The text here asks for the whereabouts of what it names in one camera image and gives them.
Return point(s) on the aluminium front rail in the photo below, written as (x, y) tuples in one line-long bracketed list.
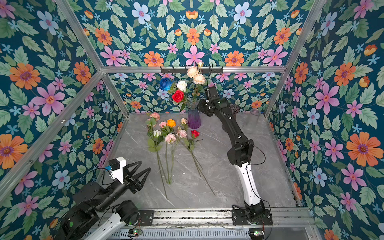
[(282, 217)]

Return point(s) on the cream pink peony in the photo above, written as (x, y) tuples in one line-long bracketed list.
[(199, 80)]

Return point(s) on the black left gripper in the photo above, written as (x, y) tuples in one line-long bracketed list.
[(134, 185)]

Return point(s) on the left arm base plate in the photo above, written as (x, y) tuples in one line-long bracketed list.
[(146, 218)]

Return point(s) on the red artificial rose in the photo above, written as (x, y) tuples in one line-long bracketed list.
[(178, 96)]

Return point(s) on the black wall hook rack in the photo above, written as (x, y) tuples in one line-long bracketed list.
[(185, 70)]

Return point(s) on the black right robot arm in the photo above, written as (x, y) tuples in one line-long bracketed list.
[(240, 153)]

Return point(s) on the blue artificial rose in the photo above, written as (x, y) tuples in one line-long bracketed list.
[(166, 84)]

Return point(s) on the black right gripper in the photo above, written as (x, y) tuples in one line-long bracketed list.
[(200, 106)]

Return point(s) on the small pink rose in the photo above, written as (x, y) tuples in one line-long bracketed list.
[(163, 125)]

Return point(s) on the light pink peony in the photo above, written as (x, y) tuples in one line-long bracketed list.
[(172, 138)]

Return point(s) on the red rose at pile edge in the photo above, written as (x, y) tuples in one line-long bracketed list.
[(189, 143)]

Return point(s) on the pink carnation top flower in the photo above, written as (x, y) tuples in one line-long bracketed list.
[(153, 119)]

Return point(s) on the orange artificial flower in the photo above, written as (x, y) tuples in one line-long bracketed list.
[(170, 129)]

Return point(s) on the clear glass vase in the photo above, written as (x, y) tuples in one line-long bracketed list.
[(251, 121)]

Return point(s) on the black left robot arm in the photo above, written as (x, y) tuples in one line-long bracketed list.
[(93, 199)]

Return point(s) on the dark smoky glass vase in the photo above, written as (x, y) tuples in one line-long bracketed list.
[(234, 109)]

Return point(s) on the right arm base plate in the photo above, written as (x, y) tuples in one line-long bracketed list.
[(242, 217)]

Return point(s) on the purple blue glass vase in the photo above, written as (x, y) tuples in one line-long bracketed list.
[(193, 119)]

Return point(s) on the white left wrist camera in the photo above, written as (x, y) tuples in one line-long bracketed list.
[(115, 168)]

